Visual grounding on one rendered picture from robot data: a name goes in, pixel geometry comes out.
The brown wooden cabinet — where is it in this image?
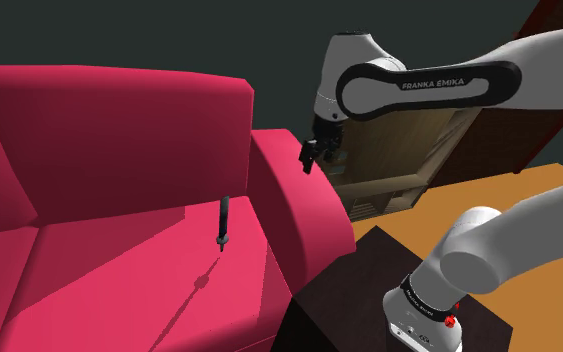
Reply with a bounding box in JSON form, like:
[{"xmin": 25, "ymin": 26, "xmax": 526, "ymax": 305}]
[{"xmin": 328, "ymin": 0, "xmax": 563, "ymax": 223}]

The dark grey pen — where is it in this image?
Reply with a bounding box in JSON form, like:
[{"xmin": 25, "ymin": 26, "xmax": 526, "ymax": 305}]
[{"xmin": 215, "ymin": 195, "xmax": 231, "ymax": 253}]

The pink red sofa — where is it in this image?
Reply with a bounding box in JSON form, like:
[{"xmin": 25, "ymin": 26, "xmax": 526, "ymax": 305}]
[{"xmin": 0, "ymin": 64, "xmax": 358, "ymax": 352}]

